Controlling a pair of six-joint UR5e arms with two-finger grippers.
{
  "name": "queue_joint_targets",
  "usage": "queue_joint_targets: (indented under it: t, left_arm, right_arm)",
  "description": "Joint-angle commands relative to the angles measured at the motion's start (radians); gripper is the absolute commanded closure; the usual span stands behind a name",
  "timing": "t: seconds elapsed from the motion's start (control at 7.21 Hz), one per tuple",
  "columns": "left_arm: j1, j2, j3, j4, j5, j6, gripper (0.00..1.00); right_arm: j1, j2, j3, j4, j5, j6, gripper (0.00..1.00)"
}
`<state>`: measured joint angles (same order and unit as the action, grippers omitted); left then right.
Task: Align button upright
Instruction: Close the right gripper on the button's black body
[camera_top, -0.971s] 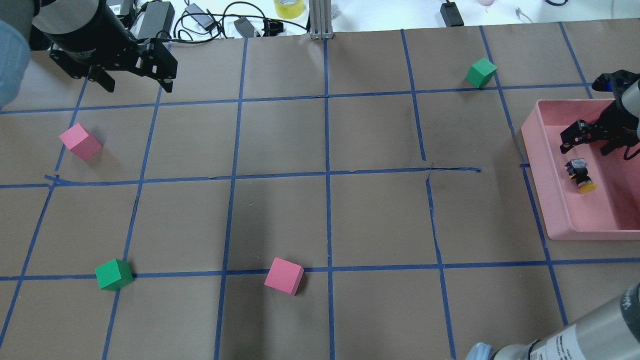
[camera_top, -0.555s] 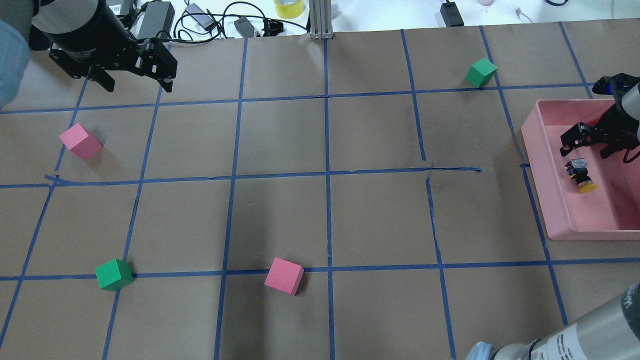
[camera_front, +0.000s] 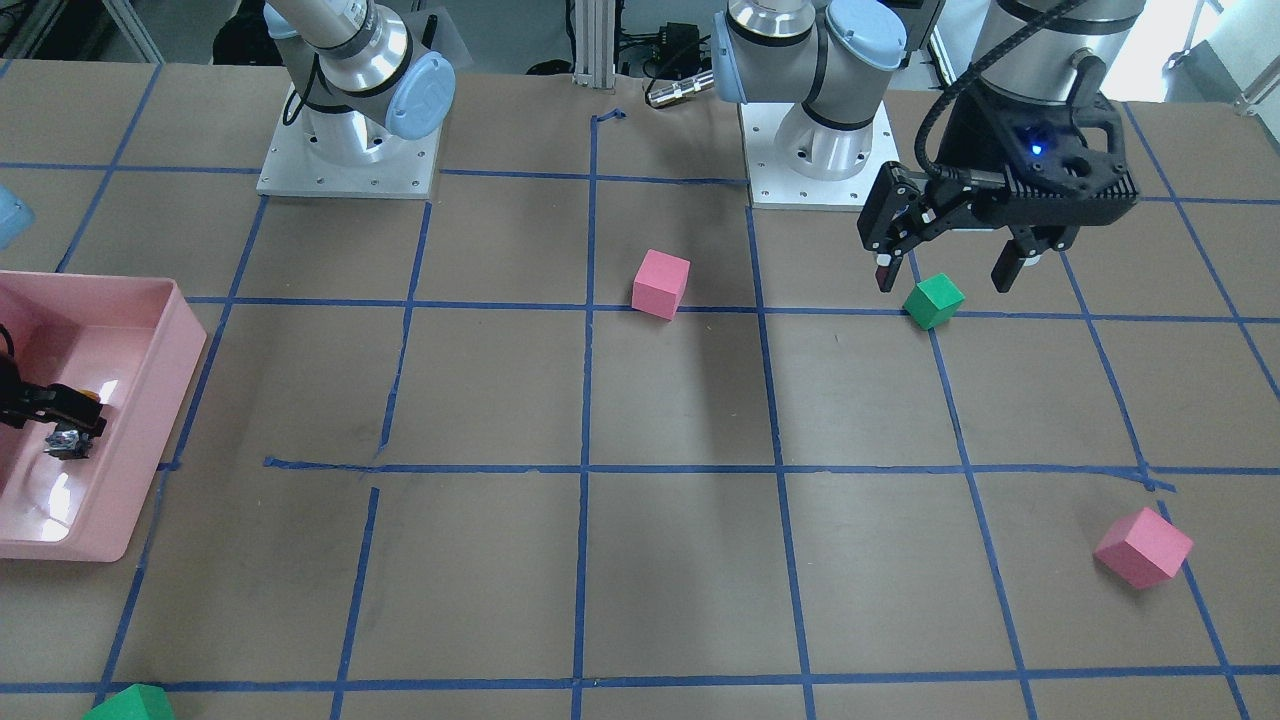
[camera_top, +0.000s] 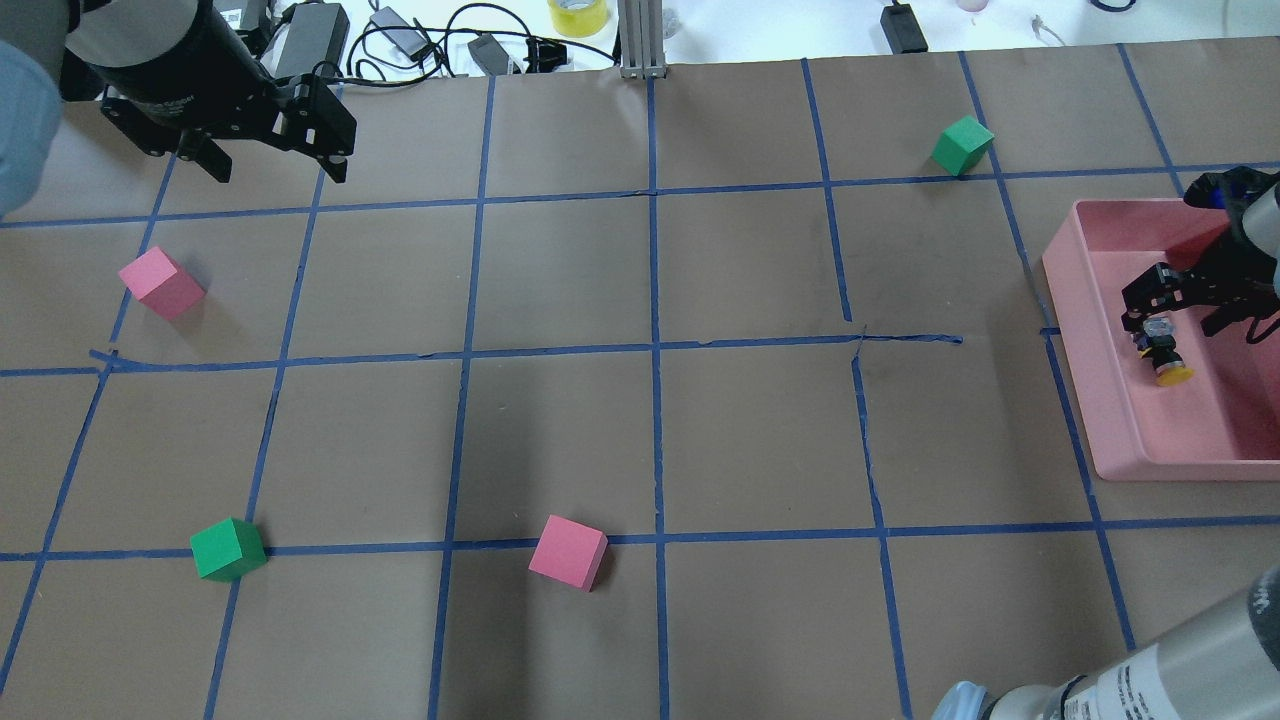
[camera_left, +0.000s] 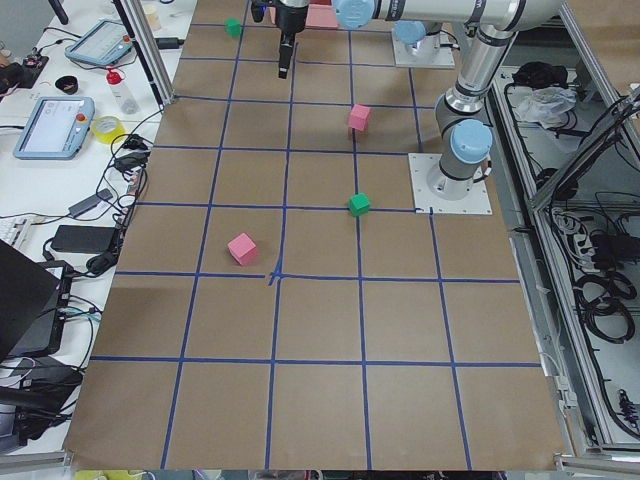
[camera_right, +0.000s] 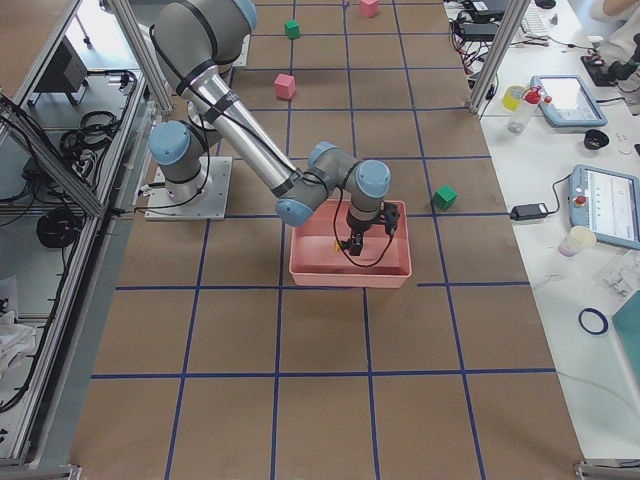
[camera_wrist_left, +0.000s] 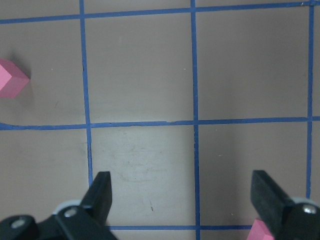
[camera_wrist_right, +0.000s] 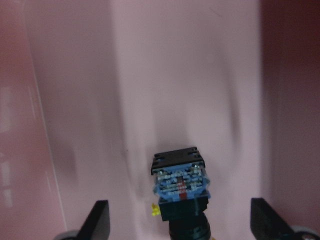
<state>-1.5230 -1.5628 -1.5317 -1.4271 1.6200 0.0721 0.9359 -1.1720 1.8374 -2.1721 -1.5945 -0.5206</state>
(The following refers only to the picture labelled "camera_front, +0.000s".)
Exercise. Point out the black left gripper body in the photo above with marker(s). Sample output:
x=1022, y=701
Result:
x=972, y=132

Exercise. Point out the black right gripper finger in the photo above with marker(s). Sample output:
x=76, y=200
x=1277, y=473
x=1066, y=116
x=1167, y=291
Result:
x=22, y=402

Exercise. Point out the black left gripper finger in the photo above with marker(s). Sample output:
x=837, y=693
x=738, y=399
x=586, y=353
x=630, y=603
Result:
x=1027, y=243
x=904, y=209

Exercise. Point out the yellow push button switch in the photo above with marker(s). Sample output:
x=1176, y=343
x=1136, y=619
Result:
x=77, y=417

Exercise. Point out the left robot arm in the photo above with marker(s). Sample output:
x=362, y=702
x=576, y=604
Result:
x=836, y=60

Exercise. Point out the green cube near base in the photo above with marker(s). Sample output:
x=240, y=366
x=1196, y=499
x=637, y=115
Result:
x=933, y=301

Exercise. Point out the pink plastic bin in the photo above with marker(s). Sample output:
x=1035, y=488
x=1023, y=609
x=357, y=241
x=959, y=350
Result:
x=95, y=368

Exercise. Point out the pink cube near centre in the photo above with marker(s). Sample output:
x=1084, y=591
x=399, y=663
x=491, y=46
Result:
x=659, y=284

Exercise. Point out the pink cube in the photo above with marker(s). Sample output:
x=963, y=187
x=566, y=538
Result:
x=659, y=284
x=1144, y=549

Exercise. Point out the green cube near bin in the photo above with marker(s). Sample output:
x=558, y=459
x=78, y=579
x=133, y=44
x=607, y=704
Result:
x=136, y=702

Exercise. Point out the pink cube far side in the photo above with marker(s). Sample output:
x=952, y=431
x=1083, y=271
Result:
x=1144, y=549

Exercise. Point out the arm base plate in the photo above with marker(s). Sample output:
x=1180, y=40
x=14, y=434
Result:
x=347, y=156
x=796, y=163

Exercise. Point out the aluminium frame post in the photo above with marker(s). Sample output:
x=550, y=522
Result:
x=593, y=29

